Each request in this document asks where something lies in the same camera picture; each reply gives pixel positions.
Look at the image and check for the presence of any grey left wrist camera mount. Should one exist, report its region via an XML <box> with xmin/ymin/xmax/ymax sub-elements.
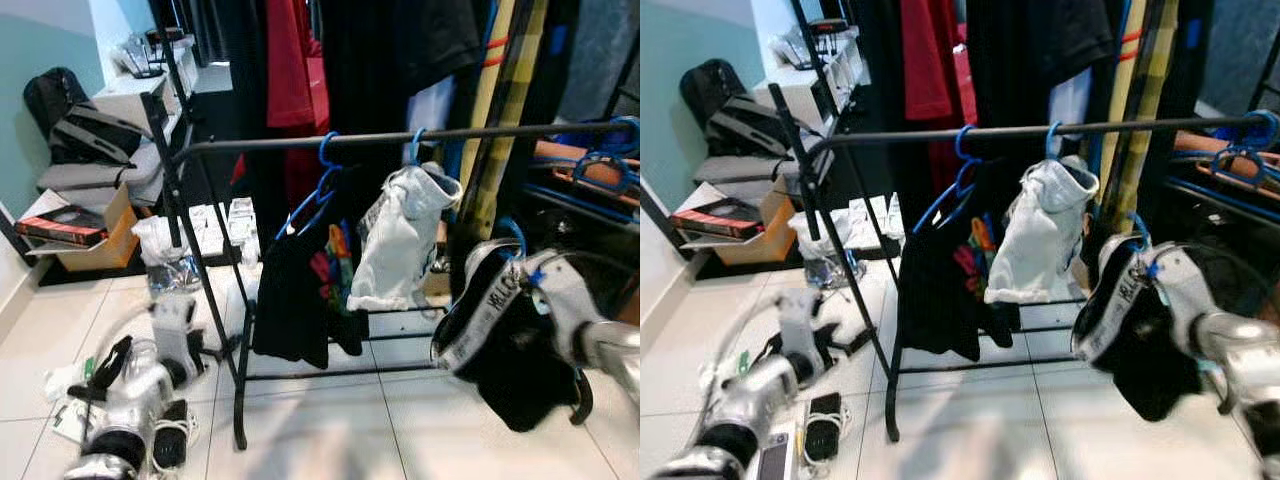
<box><xmin>780</xmin><ymin>288</ymin><xmax>833</xmax><ymax>356</ymax></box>
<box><xmin>150</xmin><ymin>292</ymin><xmax>201</xmax><ymax>363</ymax></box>

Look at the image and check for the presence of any white device box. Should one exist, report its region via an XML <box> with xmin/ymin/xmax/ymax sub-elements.
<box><xmin>755</xmin><ymin>430</ymin><xmax>801</xmax><ymax>480</ymax></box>

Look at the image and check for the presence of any black metal clothes rack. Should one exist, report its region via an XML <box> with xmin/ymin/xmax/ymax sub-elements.
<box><xmin>770</xmin><ymin>85</ymin><xmax>1280</xmax><ymax>443</ymax></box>
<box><xmin>140</xmin><ymin>88</ymin><xmax>641</xmax><ymax>451</ymax></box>

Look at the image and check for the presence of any grey cushion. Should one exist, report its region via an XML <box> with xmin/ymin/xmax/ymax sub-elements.
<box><xmin>690</xmin><ymin>155</ymin><xmax>811</xmax><ymax>201</ymax></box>
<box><xmin>35</xmin><ymin>160</ymin><xmax>166</xmax><ymax>208</ymax></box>

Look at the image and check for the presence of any white shelf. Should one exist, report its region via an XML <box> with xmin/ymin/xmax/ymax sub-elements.
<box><xmin>95</xmin><ymin>30</ymin><xmax>201</xmax><ymax>136</ymax></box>
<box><xmin>750</xmin><ymin>25</ymin><xmax>866</xmax><ymax>131</ymax></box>

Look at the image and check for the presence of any black strap bundle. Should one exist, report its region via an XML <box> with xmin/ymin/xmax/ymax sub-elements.
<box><xmin>72</xmin><ymin>335</ymin><xmax>136</xmax><ymax>403</ymax></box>
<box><xmin>740</xmin><ymin>333</ymin><xmax>793</xmax><ymax>373</ymax></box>

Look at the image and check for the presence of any large black garment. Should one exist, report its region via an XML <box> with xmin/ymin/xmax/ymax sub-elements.
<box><xmin>320</xmin><ymin>0</ymin><xmax>493</xmax><ymax>196</ymax></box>
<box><xmin>965</xmin><ymin>0</ymin><xmax>1116</xmax><ymax>191</ymax></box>

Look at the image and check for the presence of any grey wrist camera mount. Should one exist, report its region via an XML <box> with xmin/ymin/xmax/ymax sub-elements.
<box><xmin>1150</xmin><ymin>245</ymin><xmax>1226</xmax><ymax>331</ymax></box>
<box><xmin>520</xmin><ymin>250</ymin><xmax>601</xmax><ymax>336</ymax></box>
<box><xmin>150</xmin><ymin>292</ymin><xmax>201</xmax><ymax>363</ymax></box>
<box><xmin>780</xmin><ymin>288</ymin><xmax>833</xmax><ymax>356</ymax></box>

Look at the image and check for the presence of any yellow plaid garment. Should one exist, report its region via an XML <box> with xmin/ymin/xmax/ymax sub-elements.
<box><xmin>455</xmin><ymin>0</ymin><xmax>553</xmax><ymax>241</ymax></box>
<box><xmin>1095</xmin><ymin>0</ymin><xmax>1181</xmax><ymax>236</ymax></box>

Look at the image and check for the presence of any black printed T-shirt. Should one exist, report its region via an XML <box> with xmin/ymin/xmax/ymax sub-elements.
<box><xmin>250</xmin><ymin>165</ymin><xmax>369</xmax><ymax>368</ymax></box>
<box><xmin>895</xmin><ymin>160</ymin><xmax>1021</xmax><ymax>361</ymax></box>

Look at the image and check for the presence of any black grey striped bag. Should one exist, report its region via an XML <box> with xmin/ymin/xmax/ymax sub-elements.
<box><xmin>705</xmin><ymin>92</ymin><xmax>801</xmax><ymax>161</ymax></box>
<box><xmin>48</xmin><ymin>100</ymin><xmax>146</xmax><ymax>168</ymax></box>

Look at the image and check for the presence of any black backpack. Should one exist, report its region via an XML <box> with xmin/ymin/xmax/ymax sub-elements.
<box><xmin>22</xmin><ymin>65</ymin><xmax>96</xmax><ymax>141</ymax></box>
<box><xmin>680</xmin><ymin>58</ymin><xmax>751</xmax><ymax>136</ymax></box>

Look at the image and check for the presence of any light grey garment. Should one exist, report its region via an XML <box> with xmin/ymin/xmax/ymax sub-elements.
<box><xmin>983</xmin><ymin>155</ymin><xmax>1101</xmax><ymax>306</ymax></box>
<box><xmin>345</xmin><ymin>162</ymin><xmax>463</xmax><ymax>313</ymax></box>

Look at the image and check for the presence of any red garment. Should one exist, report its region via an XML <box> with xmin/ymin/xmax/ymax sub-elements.
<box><xmin>900</xmin><ymin>0</ymin><xmax>976</xmax><ymax>196</ymax></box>
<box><xmin>262</xmin><ymin>0</ymin><xmax>333</xmax><ymax>201</ymax></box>

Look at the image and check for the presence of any black garment white lettered band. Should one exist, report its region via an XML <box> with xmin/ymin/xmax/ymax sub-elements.
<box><xmin>1070</xmin><ymin>235</ymin><xmax>1226</xmax><ymax>423</ymax></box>
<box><xmin>430</xmin><ymin>238</ymin><xmax>591</xmax><ymax>433</ymax></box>

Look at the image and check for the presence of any black red flat box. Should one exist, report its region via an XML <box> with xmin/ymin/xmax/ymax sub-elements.
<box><xmin>15</xmin><ymin>205</ymin><xmax>109</xmax><ymax>248</ymax></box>
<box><xmin>672</xmin><ymin>198</ymin><xmax>766</xmax><ymax>241</ymax></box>

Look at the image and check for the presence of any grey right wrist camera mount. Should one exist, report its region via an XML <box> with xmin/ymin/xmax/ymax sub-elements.
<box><xmin>520</xmin><ymin>250</ymin><xmax>601</xmax><ymax>336</ymax></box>
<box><xmin>1150</xmin><ymin>245</ymin><xmax>1226</xmax><ymax>331</ymax></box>

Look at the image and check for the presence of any brown cardboard box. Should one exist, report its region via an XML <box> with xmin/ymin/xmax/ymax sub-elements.
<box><xmin>15</xmin><ymin>183</ymin><xmax>141</xmax><ymax>273</ymax></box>
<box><xmin>672</xmin><ymin>180</ymin><xmax>801</xmax><ymax>266</ymax></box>

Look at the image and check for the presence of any black power adapter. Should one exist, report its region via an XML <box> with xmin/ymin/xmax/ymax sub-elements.
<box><xmin>803</xmin><ymin>392</ymin><xmax>853</xmax><ymax>463</ymax></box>
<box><xmin>150</xmin><ymin>400</ymin><xmax>198</xmax><ymax>473</ymax></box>

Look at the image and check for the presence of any orange hanger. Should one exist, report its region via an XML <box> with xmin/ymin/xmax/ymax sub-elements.
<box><xmin>535</xmin><ymin>140</ymin><xmax>641</xmax><ymax>193</ymax></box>
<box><xmin>1175</xmin><ymin>130</ymin><xmax>1280</xmax><ymax>181</ymax></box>

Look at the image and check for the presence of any white booklet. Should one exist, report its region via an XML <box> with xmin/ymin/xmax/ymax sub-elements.
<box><xmin>50</xmin><ymin>400</ymin><xmax>96</xmax><ymax>446</ymax></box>

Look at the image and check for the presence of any crumpled clear plastic bag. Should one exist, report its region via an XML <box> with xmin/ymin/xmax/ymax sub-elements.
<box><xmin>790</xmin><ymin>210</ymin><xmax>861</xmax><ymax>291</ymax></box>
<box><xmin>132</xmin><ymin>215</ymin><xmax>203</xmax><ymax>296</ymax></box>

